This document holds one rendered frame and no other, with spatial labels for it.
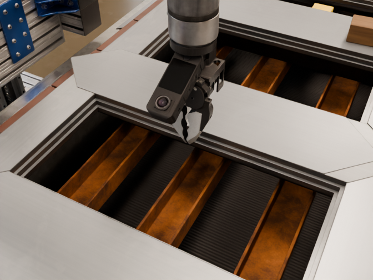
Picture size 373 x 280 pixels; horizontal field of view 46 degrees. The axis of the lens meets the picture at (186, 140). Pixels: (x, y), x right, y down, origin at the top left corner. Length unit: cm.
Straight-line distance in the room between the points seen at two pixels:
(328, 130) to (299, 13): 50
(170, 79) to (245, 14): 68
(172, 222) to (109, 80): 36
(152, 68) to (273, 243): 49
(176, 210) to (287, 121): 30
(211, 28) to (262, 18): 66
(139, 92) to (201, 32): 39
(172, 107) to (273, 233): 42
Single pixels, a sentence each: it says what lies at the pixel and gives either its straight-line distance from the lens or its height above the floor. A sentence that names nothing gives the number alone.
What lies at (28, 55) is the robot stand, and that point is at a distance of 144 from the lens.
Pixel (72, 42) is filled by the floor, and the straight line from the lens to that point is 290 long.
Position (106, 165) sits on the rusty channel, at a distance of 107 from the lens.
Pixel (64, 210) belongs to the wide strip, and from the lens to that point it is 79.
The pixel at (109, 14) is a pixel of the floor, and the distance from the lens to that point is 317.
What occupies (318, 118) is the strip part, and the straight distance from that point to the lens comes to 96.
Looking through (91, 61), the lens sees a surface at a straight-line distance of 111.
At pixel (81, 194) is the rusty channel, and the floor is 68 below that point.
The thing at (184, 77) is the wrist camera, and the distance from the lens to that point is 66.
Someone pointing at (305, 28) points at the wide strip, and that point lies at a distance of 127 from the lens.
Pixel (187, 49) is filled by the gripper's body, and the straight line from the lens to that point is 66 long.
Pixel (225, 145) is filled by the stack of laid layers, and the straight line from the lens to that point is 88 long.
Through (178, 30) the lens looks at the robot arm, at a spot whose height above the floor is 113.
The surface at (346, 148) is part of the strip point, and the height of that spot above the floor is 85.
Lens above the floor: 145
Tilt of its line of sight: 44 degrees down
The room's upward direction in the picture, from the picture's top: straight up
